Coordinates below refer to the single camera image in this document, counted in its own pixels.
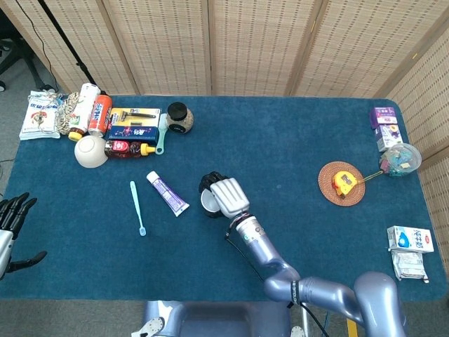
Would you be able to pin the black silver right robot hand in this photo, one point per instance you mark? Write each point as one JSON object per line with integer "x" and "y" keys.
{"x": 229, "y": 196}

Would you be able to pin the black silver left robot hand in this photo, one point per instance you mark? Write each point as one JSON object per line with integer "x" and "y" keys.
{"x": 5, "y": 245}

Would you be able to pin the white purple toothpaste tube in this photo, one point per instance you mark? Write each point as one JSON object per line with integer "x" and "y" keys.
{"x": 166, "y": 193}

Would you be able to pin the light blue toothbrush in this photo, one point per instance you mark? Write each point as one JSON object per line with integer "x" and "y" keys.
{"x": 136, "y": 203}

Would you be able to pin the blue felt table cloth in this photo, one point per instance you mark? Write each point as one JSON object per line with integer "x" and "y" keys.
{"x": 228, "y": 147}

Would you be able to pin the mint green brush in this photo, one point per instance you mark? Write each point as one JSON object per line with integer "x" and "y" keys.
{"x": 161, "y": 137}

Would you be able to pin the round woven brown coaster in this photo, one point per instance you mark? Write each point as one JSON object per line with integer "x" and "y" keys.
{"x": 326, "y": 182}

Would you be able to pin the glass jar with black lid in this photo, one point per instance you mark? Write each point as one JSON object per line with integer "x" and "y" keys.
{"x": 177, "y": 112}

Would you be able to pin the yellow tape measure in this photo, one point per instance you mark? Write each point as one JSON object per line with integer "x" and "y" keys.
{"x": 342, "y": 182}

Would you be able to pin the dark blue long box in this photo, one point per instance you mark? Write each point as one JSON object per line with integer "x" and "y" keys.
{"x": 133, "y": 132}

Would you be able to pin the dark red bottle yellow cap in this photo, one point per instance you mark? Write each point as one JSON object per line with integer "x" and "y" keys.
{"x": 122, "y": 149}

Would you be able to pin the razor in yellow card pack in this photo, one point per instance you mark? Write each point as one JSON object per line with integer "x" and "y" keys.
{"x": 137, "y": 116}

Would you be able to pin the blue-grey robot torso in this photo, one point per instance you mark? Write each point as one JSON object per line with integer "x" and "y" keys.
{"x": 217, "y": 319}

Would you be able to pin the white ceramic bowl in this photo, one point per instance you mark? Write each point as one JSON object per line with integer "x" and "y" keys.
{"x": 90, "y": 151}

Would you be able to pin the white printed food bag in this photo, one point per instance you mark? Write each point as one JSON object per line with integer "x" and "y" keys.
{"x": 38, "y": 119}

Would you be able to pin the bamboo folding screen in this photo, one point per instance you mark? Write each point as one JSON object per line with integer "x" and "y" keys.
{"x": 245, "y": 45}

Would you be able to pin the orange drink can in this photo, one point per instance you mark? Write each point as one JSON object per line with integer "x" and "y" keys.
{"x": 100, "y": 116}

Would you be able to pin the white bottle with yellow cap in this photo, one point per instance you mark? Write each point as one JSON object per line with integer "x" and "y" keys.
{"x": 82, "y": 109}

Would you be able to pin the white and purple box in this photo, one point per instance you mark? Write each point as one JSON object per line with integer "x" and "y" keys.
{"x": 387, "y": 137}

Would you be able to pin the clear tub of coloured clips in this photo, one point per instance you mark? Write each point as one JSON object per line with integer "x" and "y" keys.
{"x": 403, "y": 158}

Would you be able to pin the white and blue mask box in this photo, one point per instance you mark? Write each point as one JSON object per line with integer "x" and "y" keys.
{"x": 410, "y": 238}

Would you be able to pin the white paper packet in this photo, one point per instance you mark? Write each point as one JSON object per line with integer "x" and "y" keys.
{"x": 408, "y": 263}

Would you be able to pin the black stand pole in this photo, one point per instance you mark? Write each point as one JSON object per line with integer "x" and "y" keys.
{"x": 79, "y": 65}

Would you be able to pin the dark office chair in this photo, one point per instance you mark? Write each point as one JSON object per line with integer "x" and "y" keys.
{"x": 10, "y": 31}

